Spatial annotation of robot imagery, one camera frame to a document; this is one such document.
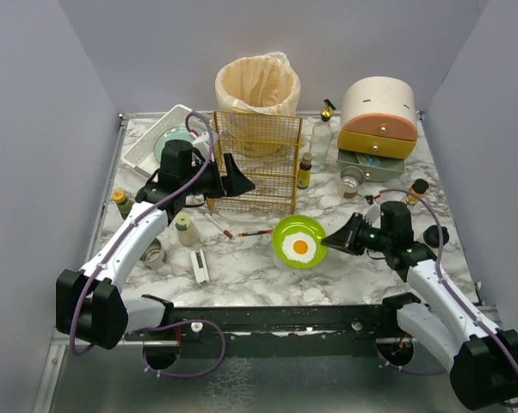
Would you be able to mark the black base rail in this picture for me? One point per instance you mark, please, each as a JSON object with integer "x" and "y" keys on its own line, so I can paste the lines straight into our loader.
{"x": 279, "y": 331}

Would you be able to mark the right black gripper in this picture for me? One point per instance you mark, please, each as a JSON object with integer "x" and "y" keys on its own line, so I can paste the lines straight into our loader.
{"x": 355, "y": 237}

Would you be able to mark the bin with plastic bag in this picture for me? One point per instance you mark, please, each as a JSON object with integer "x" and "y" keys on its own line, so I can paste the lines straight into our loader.
{"x": 264, "y": 84}

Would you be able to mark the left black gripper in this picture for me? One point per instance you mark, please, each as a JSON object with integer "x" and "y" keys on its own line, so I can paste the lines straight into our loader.
{"x": 224, "y": 180}

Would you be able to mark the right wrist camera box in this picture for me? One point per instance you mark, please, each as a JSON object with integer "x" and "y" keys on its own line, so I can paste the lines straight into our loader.
{"x": 373, "y": 213}

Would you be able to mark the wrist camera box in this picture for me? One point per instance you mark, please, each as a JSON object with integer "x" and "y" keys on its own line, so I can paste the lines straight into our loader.
{"x": 204, "y": 143}
{"x": 373, "y": 213}

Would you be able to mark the light blue flower plate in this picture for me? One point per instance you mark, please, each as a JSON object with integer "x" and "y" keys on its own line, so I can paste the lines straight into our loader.
{"x": 175, "y": 133}

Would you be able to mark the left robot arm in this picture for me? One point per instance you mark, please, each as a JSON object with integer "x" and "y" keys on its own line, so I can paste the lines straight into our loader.
{"x": 89, "y": 305}

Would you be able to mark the gold wire rack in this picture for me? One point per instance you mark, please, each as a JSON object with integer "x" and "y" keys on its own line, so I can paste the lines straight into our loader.
{"x": 266, "y": 150}

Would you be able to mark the white bottle black lid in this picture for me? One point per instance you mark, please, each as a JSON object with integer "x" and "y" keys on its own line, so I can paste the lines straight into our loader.
{"x": 431, "y": 236}

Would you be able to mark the red sauce bottle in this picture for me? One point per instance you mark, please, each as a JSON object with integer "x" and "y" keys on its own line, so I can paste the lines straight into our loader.
{"x": 123, "y": 202}

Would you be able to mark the small yellow label bottle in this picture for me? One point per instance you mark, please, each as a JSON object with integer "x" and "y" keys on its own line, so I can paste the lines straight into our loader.
{"x": 304, "y": 173}

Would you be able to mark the white red marker pen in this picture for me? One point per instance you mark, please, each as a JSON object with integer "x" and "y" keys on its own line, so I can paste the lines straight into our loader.
{"x": 219, "y": 226}

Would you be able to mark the green fried egg plate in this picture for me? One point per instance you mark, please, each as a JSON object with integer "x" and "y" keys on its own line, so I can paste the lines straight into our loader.
{"x": 297, "y": 241}

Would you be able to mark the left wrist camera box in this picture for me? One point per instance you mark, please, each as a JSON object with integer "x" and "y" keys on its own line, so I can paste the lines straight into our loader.
{"x": 204, "y": 143}

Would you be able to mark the round drawer organizer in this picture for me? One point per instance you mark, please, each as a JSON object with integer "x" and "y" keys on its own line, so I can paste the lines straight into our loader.
{"x": 378, "y": 128}

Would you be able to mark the gold spice jar black cap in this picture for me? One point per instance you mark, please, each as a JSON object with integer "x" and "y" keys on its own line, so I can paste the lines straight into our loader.
{"x": 416, "y": 191}

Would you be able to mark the white plastic basket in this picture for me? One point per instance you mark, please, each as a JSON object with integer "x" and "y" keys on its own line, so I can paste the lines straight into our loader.
{"x": 144, "y": 155}

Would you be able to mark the clear shaker green lid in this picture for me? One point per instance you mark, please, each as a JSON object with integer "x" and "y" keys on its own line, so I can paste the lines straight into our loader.
{"x": 186, "y": 230}

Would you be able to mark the red filled tube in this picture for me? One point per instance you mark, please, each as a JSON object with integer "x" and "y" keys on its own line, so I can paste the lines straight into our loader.
{"x": 255, "y": 233}

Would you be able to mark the clear glass oil bottle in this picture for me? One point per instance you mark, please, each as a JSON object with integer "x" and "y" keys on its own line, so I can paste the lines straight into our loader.
{"x": 321, "y": 136}

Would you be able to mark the white rectangular case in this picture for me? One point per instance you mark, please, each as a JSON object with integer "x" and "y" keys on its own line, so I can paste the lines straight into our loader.
{"x": 200, "y": 269}

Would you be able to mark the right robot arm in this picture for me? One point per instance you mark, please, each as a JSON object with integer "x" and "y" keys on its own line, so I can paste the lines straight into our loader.
{"x": 480, "y": 358}

